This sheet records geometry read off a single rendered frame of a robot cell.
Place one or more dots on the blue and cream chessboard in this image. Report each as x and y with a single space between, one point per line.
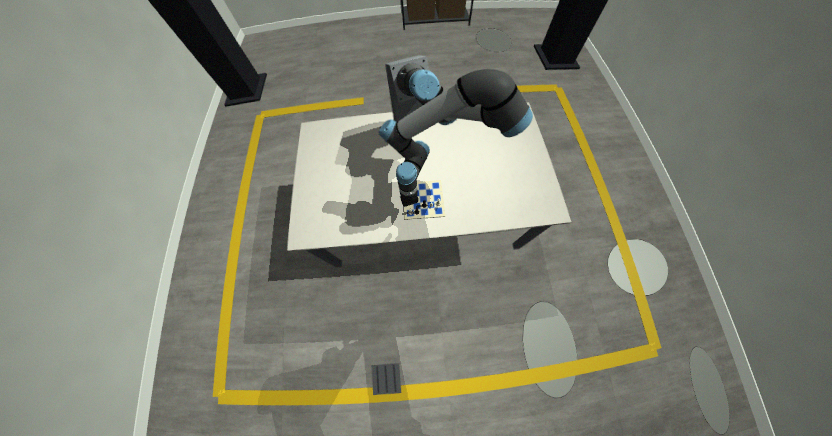
429 191

